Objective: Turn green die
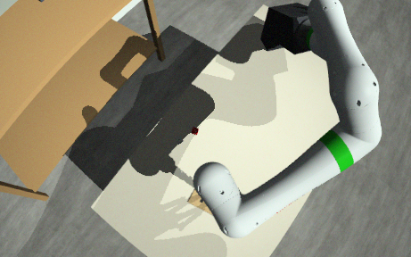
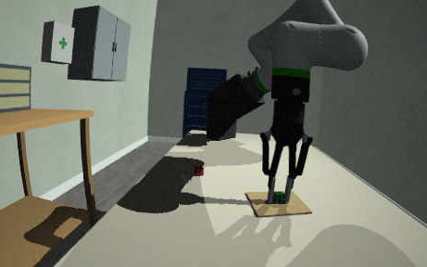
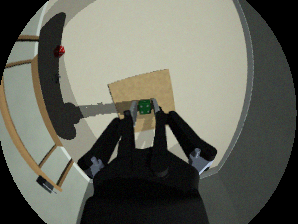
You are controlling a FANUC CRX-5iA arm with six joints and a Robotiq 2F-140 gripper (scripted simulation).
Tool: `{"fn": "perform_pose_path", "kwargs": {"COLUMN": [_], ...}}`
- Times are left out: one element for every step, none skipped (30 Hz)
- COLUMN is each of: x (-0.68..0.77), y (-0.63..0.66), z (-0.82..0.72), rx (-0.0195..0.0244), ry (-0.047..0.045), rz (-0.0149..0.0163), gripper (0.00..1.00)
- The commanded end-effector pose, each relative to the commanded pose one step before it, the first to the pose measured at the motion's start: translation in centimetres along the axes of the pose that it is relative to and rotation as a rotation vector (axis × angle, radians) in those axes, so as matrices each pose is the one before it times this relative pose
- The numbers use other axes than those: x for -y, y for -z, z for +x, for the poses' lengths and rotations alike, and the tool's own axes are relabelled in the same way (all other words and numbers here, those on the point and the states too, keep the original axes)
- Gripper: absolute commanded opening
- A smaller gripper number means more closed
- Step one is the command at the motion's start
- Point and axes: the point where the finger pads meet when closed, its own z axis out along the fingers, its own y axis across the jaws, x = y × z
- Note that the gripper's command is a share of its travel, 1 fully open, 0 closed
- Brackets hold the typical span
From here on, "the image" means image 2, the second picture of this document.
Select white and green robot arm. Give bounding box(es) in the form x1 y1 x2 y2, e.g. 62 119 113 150
243 0 368 104

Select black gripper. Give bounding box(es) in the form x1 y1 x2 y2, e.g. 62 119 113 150
260 100 313 203

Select green die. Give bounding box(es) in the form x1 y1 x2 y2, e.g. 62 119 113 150
272 191 284 204

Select tan flat mat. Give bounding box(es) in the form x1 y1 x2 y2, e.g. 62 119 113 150
245 191 312 217

